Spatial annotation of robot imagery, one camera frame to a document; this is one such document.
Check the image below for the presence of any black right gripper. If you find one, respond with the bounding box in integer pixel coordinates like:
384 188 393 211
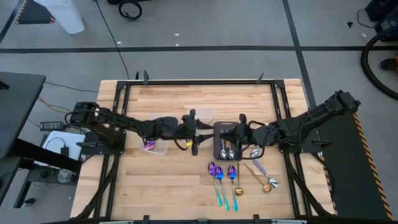
221 114 256 153

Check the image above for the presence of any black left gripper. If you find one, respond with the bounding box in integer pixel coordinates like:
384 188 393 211
178 108 216 156

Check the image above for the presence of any dark grey plastic bin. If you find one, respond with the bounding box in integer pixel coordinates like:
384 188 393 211
213 121 244 162

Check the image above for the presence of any small clear plastic bin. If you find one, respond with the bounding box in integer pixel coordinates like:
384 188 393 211
139 113 175 156

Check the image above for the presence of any large black hazard-striped mat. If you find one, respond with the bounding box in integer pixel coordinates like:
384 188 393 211
317 110 394 220

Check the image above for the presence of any white box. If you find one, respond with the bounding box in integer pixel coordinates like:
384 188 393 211
42 130 86 161

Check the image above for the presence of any clear plastic cup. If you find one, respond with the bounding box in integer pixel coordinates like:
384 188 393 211
57 169 74 184

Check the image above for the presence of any black power adapter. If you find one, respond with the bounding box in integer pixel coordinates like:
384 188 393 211
39 121 65 131

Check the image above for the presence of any person's shoe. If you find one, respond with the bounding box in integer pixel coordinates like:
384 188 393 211
381 55 398 71

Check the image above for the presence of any white plastic sack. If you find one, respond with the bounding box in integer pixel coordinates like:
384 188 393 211
33 0 85 35

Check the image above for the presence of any black desk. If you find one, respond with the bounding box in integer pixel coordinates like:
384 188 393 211
0 72 83 209

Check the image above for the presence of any black floor equipment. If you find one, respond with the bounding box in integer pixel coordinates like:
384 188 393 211
365 0 398 43

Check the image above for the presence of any small black hazard-striped mat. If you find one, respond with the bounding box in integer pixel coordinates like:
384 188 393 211
14 0 56 25

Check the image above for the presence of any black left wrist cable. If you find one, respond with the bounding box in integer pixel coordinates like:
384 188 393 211
173 136 193 152

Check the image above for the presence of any black aluminium frame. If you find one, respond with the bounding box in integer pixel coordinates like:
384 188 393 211
70 70 336 224

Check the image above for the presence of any long black floor cable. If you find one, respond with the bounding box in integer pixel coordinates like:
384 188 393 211
94 0 131 80

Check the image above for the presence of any coiled black cable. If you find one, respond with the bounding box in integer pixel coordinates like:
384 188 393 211
118 0 143 22

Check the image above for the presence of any thick black hose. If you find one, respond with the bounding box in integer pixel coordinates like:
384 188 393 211
360 32 398 101

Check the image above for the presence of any yellow cable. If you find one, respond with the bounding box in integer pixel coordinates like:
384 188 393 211
37 96 72 114

